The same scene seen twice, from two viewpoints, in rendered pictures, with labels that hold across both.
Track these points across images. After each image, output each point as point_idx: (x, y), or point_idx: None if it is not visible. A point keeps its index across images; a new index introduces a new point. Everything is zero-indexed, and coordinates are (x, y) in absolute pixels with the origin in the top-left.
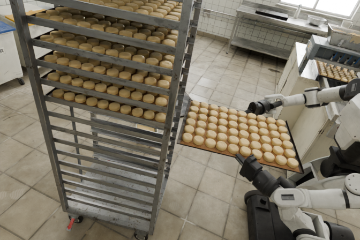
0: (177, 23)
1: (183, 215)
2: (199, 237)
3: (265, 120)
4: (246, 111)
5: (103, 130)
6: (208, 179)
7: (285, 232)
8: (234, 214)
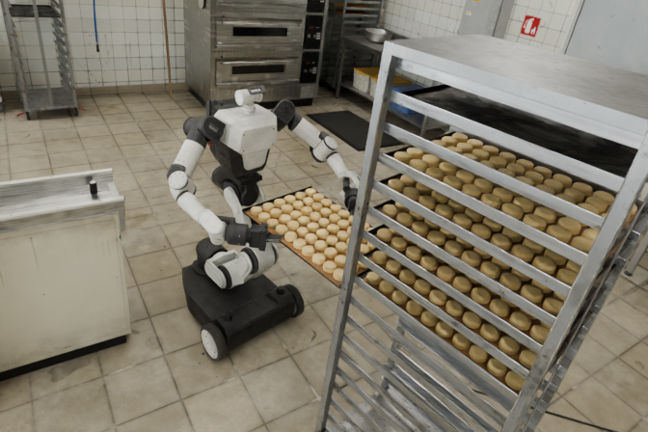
0: (461, 130)
1: (316, 405)
2: (316, 372)
3: (266, 222)
4: (279, 236)
5: None
6: (229, 428)
7: (239, 294)
8: (247, 364)
